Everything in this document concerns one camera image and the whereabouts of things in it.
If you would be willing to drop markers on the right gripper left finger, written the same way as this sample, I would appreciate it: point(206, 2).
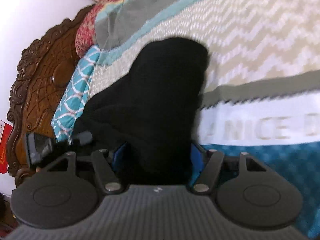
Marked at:
point(105, 177)

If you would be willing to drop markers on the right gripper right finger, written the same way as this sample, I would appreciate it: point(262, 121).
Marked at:
point(206, 169)

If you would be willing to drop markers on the black pants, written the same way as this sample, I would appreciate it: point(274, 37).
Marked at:
point(146, 117)

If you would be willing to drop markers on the teal lattice pillow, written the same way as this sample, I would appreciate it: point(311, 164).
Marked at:
point(72, 103)

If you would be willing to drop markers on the carved wooden headboard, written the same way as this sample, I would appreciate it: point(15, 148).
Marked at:
point(44, 72)

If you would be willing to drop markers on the patterned bedsheet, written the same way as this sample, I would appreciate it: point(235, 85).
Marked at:
point(261, 92)

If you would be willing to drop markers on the red paper on wall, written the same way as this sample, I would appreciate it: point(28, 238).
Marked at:
point(5, 130)

